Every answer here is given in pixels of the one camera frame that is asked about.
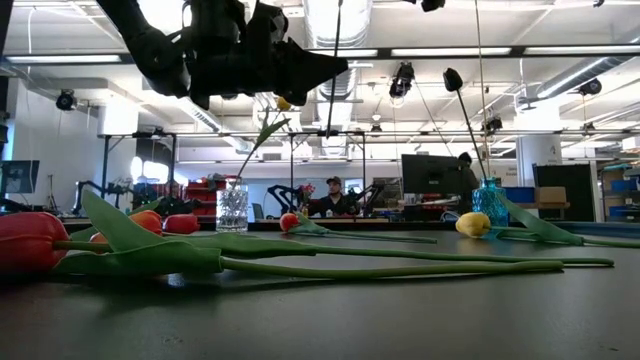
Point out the red artificial tulip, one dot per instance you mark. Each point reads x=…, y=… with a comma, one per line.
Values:
x=181, y=224
x=30, y=242

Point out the orange artificial tulip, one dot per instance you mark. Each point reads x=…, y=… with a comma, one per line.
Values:
x=289, y=221
x=147, y=222

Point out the black ceiling camera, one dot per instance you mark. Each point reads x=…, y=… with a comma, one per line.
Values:
x=65, y=100
x=492, y=124
x=590, y=86
x=402, y=79

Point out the cardboard box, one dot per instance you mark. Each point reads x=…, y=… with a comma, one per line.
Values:
x=550, y=194

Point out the black computer monitor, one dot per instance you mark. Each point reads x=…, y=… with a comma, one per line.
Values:
x=430, y=175

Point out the red storage bins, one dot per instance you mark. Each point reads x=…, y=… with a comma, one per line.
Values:
x=200, y=192

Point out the black cabinet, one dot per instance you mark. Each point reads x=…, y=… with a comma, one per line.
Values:
x=575, y=175

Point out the blue glass vase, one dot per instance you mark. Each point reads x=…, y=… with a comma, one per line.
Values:
x=487, y=202

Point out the seated person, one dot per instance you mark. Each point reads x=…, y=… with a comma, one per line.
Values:
x=332, y=202

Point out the dark computer monitor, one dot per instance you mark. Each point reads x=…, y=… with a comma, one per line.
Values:
x=19, y=176

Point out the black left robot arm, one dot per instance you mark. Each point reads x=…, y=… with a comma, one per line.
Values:
x=150, y=50

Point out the standing person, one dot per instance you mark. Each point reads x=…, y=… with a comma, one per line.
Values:
x=468, y=175

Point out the blue storage bin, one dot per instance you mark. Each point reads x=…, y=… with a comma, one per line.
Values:
x=520, y=195

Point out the background black robot arm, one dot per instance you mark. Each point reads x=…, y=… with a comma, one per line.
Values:
x=370, y=192
x=95, y=190
x=280, y=195

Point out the yellow artificial tulip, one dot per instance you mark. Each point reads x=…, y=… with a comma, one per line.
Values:
x=472, y=225
x=283, y=103

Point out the black table mat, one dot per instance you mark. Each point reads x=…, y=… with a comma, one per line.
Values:
x=350, y=320

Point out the clear glass vase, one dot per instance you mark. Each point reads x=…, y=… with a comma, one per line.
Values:
x=232, y=207

